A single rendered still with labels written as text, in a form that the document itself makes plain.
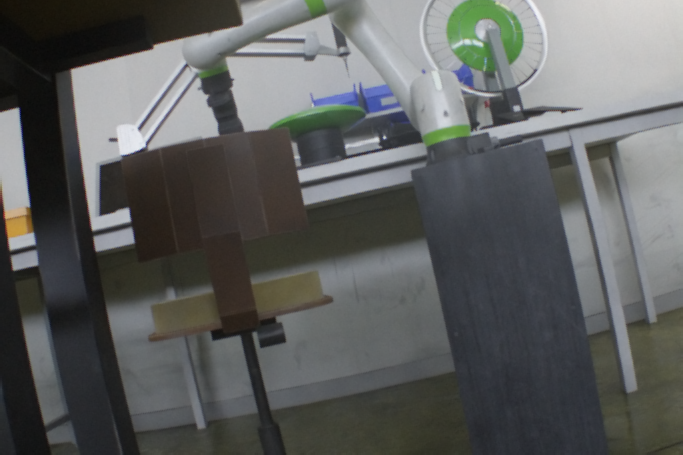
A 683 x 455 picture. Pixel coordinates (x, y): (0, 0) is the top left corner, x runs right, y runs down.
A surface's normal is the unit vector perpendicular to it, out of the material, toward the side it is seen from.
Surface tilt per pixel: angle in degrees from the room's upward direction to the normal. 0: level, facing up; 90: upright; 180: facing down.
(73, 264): 90
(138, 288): 90
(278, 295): 90
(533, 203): 90
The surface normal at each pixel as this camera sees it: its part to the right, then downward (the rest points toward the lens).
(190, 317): 0.20, -0.14
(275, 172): 0.47, -0.19
